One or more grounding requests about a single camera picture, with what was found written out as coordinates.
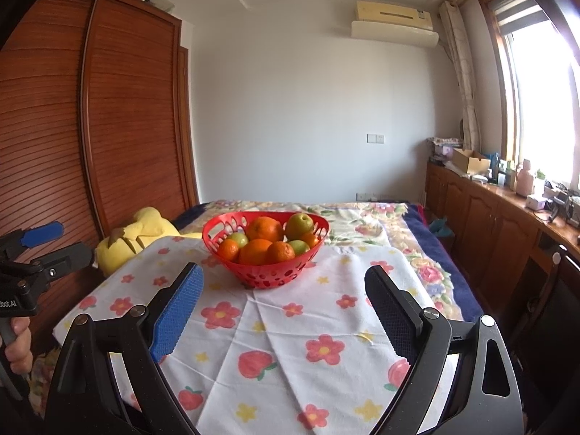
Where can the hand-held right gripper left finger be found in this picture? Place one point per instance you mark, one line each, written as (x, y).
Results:
(179, 312)

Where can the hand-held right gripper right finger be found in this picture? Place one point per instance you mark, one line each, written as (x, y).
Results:
(394, 321)

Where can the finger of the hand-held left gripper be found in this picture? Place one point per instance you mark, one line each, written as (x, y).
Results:
(72, 258)
(43, 232)

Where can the green apple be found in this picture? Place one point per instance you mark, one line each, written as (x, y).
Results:
(239, 239)
(299, 247)

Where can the red perforated plastic basket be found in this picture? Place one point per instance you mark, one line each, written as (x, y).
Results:
(267, 274)

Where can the large orange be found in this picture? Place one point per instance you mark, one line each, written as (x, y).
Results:
(256, 251)
(267, 229)

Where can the yellow-green pear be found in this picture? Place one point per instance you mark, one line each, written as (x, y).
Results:
(299, 223)

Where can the person's left hand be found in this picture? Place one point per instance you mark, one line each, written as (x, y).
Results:
(20, 349)

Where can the yellow plush toy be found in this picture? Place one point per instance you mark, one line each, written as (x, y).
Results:
(131, 240)

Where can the white strawberry print tablecloth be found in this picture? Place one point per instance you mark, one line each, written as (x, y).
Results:
(272, 326)

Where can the teal cloth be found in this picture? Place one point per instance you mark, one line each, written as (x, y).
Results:
(439, 227)

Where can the floral bed sheet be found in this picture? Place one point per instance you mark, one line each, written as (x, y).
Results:
(362, 222)

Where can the brown slatted wooden wardrobe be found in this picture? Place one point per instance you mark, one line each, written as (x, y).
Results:
(113, 122)

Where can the brown wooden cabinet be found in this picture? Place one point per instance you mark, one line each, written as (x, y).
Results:
(480, 222)

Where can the dark chair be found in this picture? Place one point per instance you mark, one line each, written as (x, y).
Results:
(553, 308)

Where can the open cardboard box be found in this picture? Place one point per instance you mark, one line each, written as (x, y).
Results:
(471, 161)

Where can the stack of folded cloths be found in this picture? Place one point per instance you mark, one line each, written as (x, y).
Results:
(444, 147)

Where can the blue bottle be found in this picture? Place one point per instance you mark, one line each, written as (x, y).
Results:
(494, 165)

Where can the small white box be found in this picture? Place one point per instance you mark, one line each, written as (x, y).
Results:
(535, 201)

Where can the pink bottle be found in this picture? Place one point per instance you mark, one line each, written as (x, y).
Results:
(525, 179)

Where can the black tripod stand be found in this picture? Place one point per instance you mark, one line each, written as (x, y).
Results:
(559, 206)

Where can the grey box on wardrobe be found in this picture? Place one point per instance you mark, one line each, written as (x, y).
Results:
(158, 3)

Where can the patterned beige curtain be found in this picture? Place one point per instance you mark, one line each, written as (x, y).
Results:
(462, 72)

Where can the wooden framed window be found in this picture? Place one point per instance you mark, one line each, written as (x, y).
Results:
(543, 99)

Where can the white air deflector panel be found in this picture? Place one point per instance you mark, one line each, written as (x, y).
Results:
(394, 34)

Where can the grey roller blind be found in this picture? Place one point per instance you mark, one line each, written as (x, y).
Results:
(519, 11)

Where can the white wall socket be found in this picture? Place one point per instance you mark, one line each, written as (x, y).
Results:
(366, 195)

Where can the white wall switch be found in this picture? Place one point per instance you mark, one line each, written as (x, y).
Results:
(375, 138)

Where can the wall air conditioner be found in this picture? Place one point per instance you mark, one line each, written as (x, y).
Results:
(394, 11)

